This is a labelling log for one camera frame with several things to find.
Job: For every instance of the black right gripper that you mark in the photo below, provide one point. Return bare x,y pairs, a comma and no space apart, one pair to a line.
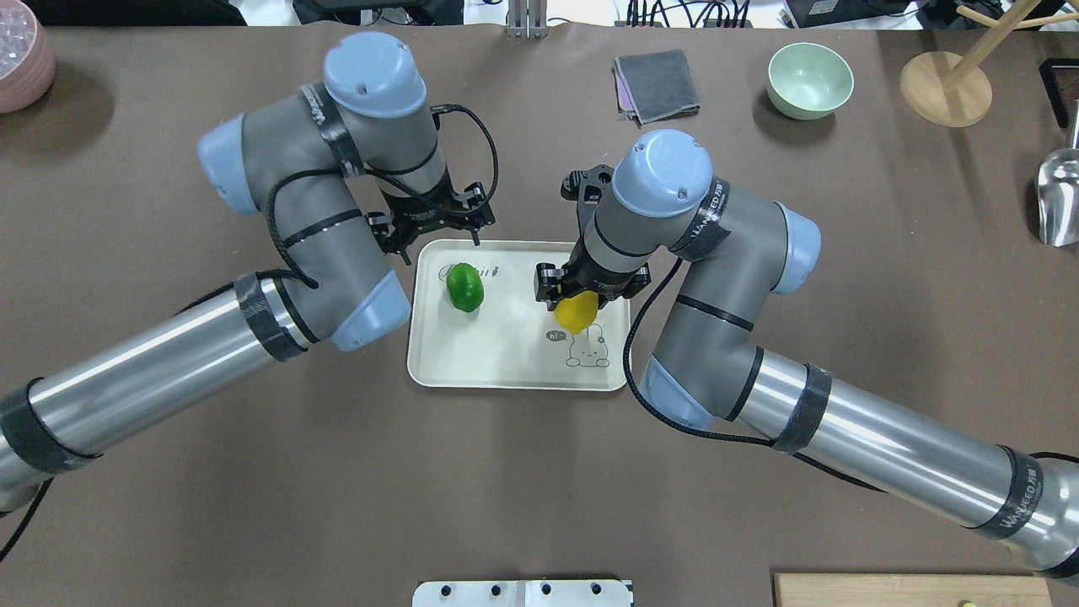
597,277

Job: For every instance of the yellow lemon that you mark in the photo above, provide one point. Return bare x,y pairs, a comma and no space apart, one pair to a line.
577,313

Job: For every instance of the green lime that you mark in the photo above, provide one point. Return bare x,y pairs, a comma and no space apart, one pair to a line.
465,288

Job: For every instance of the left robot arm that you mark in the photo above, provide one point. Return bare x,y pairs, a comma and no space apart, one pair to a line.
344,171

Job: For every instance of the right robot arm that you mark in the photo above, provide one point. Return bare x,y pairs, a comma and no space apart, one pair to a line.
740,248

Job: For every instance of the cream plastic tray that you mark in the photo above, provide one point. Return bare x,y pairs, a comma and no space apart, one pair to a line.
511,341

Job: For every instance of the grey folded cloth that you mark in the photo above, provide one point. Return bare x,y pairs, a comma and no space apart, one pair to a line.
655,86

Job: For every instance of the mint green bowl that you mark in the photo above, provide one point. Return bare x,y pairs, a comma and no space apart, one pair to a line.
806,81

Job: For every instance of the wooden cutting board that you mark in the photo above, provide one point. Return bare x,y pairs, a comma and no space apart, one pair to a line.
865,589

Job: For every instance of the wooden mug tree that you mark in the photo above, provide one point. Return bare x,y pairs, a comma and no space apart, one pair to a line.
951,90

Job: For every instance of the metal scoop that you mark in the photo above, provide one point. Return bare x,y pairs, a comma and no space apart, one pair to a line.
1057,191

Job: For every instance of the pink bowl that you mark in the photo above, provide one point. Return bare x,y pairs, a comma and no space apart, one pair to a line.
28,64

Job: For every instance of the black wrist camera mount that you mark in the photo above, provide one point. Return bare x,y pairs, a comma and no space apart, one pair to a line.
587,186

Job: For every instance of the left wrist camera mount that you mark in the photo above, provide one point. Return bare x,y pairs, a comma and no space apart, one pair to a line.
414,213

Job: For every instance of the aluminium frame post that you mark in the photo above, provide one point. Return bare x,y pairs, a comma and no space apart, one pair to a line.
527,19

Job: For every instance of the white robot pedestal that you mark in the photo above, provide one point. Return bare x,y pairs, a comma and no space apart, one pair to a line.
536,592

